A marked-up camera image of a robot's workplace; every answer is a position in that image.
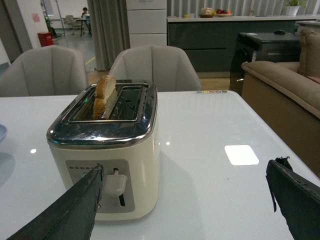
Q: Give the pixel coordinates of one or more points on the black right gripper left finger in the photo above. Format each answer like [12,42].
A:
[70,217]

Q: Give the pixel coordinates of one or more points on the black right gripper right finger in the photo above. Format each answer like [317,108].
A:
[297,198]

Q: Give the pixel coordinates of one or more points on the light blue plastic plate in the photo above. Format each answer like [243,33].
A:
[3,132]

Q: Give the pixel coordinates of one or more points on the slice of brown bread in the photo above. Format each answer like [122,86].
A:
[105,97]

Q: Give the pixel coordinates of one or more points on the cream and chrome toaster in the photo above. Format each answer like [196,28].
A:
[124,140]

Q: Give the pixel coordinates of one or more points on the tan sofa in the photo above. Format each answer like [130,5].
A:
[286,95]

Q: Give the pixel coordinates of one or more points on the left beige upholstered chair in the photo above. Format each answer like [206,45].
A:
[46,71]

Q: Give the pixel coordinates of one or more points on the beige upholstered chair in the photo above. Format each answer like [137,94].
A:
[46,71]
[168,67]

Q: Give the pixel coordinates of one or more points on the black glossy appliance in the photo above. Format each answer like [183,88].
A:
[261,46]

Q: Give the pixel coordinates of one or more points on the black computer mouse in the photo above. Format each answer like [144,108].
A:
[279,32]

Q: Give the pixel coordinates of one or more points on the right beige upholstered chair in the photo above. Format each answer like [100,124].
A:
[168,67]

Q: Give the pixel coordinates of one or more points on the dark grey kitchen counter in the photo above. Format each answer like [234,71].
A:
[210,42]

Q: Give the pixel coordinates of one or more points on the red box on floor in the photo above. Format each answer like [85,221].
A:
[45,39]

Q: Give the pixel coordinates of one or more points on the white potted plant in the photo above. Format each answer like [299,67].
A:
[291,7]

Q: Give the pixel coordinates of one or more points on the beige curtain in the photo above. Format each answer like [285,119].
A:
[110,30]

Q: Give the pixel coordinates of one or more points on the seated person in background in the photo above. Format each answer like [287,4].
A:
[85,15]

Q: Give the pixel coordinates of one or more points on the fruit bowl on counter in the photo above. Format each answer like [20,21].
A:
[223,13]

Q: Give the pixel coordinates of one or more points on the wicker basket on counter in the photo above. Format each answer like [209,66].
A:
[206,12]

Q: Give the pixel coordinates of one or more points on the white cabinet with drawers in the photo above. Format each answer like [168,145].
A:
[147,22]

